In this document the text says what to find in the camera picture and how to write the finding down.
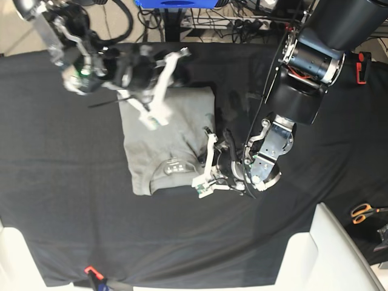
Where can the white power strip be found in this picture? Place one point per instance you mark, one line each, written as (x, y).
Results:
(219, 23)

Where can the red blue front clamp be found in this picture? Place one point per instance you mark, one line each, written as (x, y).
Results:
(97, 281)

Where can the red black clamp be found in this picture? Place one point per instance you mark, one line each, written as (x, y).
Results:
(363, 67)

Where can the black crumpled object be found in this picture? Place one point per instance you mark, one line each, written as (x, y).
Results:
(383, 232)

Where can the black table cloth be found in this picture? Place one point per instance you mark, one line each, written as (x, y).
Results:
(66, 187)

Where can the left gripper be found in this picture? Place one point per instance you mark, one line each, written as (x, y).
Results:
(254, 168)

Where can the white base block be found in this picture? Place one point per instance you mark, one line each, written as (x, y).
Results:
(325, 258)
(18, 269)

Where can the black table leg post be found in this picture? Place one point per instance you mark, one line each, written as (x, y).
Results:
(172, 18)

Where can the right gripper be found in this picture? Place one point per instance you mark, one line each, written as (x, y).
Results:
(135, 69)

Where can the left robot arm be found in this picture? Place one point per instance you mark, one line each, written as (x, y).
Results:
(304, 67)

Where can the blue plastic mount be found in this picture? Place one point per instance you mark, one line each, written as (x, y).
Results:
(176, 3)

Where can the orange handled scissors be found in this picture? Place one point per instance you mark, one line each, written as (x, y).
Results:
(360, 213)

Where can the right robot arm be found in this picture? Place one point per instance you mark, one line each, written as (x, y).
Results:
(64, 27)

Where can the grey T-shirt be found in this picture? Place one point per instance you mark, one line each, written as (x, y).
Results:
(168, 157)

